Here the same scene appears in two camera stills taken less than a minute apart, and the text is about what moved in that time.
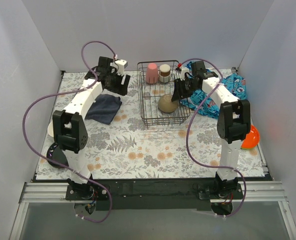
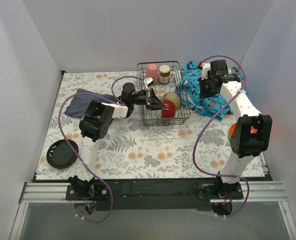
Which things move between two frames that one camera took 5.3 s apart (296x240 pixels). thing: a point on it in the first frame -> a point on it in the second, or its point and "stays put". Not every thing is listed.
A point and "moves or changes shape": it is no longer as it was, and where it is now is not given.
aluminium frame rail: [50, 192] stays put
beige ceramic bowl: [165, 104] moves or changes shape
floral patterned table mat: [123, 149] stays put
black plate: [55, 153] stays put
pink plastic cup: [151, 75] stays put
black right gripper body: [180, 88] -> [206, 86]
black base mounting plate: [112, 194] stays put
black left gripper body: [121, 83] -> [149, 99]
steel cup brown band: [164, 74] stays put
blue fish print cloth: [235, 83] stays put
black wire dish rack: [156, 79] stays put
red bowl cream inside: [50, 129] -> [170, 113]
